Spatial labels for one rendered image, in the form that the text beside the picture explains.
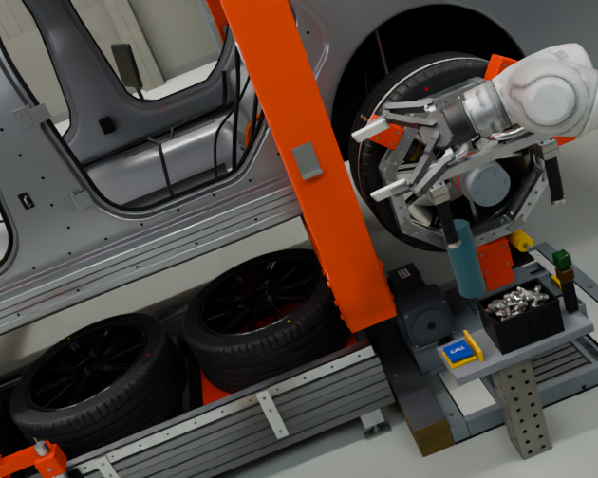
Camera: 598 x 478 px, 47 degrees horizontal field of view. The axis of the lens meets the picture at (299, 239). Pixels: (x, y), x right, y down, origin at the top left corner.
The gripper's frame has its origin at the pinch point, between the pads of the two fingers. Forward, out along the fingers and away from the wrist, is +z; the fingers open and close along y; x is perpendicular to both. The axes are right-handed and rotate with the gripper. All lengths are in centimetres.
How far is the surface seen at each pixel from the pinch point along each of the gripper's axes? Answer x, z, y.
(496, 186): 85, -15, -24
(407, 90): 70, -2, -60
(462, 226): 91, 0, -19
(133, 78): 306, 261, -374
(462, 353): 92, 13, 18
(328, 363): 104, 60, 3
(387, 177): 76, 14, -38
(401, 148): 77, 7, -46
